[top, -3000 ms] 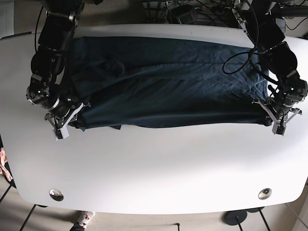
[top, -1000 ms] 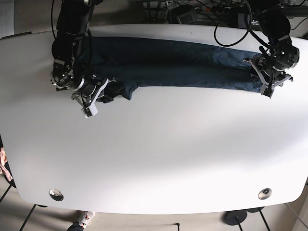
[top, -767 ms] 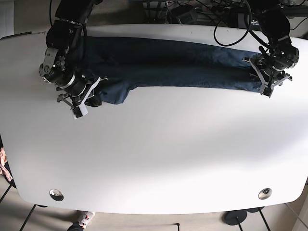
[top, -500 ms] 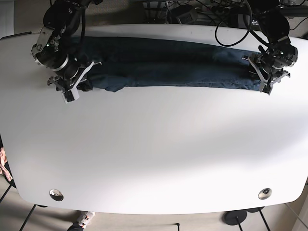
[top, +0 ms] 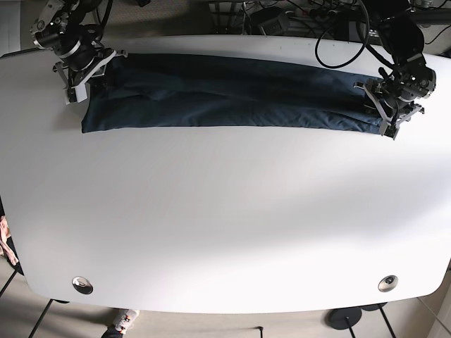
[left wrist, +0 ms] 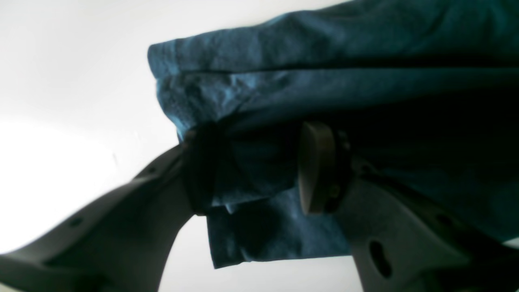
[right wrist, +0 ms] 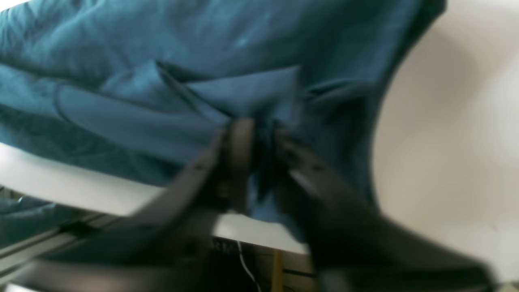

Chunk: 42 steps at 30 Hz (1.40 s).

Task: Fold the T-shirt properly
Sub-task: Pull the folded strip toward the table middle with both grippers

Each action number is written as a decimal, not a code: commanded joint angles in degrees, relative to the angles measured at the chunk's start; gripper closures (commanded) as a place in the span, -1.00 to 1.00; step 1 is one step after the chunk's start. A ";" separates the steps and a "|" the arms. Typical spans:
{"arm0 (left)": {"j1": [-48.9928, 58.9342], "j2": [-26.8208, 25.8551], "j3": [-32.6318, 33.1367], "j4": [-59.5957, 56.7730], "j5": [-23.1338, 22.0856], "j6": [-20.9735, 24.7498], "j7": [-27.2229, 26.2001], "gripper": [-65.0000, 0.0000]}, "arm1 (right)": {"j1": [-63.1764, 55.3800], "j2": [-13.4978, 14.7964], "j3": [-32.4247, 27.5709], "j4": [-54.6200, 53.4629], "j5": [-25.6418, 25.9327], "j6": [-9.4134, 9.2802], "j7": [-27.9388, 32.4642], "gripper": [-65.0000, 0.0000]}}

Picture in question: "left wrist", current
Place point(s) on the dark blue T-shirt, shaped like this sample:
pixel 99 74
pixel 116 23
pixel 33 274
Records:
pixel 428 87

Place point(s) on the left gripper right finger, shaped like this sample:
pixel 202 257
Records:
pixel 400 240

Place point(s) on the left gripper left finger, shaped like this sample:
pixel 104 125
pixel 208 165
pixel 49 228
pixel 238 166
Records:
pixel 121 241

